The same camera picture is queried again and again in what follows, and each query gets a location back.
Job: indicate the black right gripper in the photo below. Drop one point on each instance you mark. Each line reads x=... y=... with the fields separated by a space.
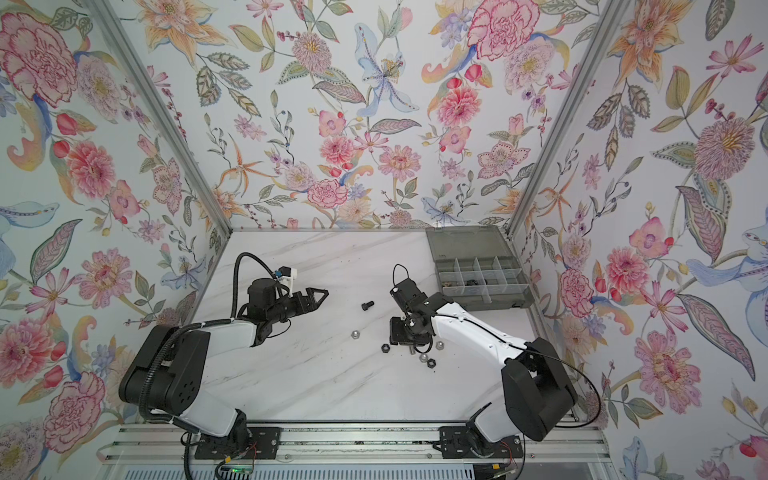
x=395 y=337

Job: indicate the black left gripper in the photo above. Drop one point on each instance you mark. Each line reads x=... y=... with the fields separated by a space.
x=309 y=301

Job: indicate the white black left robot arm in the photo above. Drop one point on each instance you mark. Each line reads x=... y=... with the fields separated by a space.
x=164 y=381

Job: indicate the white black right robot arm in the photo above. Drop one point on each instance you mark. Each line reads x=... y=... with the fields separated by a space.
x=537 y=392

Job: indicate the grey plastic organizer box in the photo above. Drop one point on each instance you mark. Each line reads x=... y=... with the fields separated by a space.
x=475 y=266

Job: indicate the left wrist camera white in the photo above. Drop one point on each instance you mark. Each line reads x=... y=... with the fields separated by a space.
x=286 y=276

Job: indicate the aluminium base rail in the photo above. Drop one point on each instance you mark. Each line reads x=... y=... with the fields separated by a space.
x=297 y=443

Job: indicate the aluminium corner post left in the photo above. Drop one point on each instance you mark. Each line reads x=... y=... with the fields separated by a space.
x=116 y=37

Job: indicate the aluminium corner post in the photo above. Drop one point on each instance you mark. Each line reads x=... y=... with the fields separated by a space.
x=116 y=37
x=607 y=26

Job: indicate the aluminium corner post right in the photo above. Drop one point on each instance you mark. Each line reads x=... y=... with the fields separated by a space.
x=607 y=26

